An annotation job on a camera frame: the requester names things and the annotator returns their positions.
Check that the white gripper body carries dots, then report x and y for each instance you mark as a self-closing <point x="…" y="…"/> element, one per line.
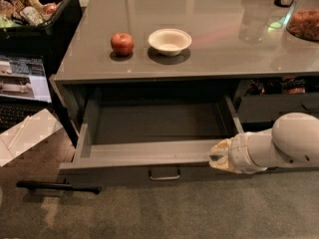
<point x="238" y="152"/>

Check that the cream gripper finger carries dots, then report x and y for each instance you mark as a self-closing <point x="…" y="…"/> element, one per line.
<point x="222" y="148"/>
<point x="219" y="162"/>

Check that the grey drawer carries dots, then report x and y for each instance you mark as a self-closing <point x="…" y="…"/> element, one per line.
<point x="265" y="108"/>
<point x="149" y="141"/>

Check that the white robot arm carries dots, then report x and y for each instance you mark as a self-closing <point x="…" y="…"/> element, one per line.
<point x="292" y="142"/>

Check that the chip bags in drawer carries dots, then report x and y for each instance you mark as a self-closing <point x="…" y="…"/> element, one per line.
<point x="268" y="86"/>

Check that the grey drawer cabinet counter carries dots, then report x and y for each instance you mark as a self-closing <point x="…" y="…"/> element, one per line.
<point x="233" y="42"/>

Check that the white paper bowl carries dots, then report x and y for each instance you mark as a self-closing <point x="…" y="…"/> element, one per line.
<point x="169" y="42"/>

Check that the red apple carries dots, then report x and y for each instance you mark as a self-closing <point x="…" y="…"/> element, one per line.
<point x="122" y="44"/>

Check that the glass jar of snacks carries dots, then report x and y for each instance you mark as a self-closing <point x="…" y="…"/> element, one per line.
<point x="304" y="20"/>

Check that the black floor bar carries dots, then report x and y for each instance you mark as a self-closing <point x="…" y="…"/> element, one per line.
<point x="33" y="185"/>

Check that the white paper sheet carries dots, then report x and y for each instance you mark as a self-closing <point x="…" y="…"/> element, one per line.
<point x="26" y="134"/>

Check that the open laptop computer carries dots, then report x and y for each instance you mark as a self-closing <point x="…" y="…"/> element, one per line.
<point x="24" y="89"/>

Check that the black bin of snacks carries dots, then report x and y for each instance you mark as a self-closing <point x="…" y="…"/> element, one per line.
<point x="38" y="27"/>

